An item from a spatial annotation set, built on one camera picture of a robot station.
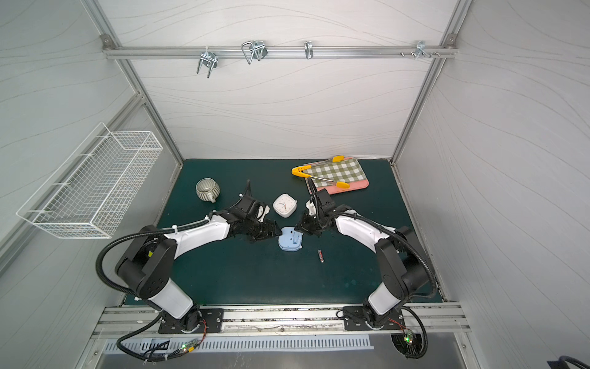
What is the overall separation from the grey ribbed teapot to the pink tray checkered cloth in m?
0.44

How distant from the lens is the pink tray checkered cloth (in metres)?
1.11

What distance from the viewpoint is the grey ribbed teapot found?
3.30 feet

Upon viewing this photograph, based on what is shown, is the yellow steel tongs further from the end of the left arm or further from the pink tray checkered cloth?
the end of the left arm
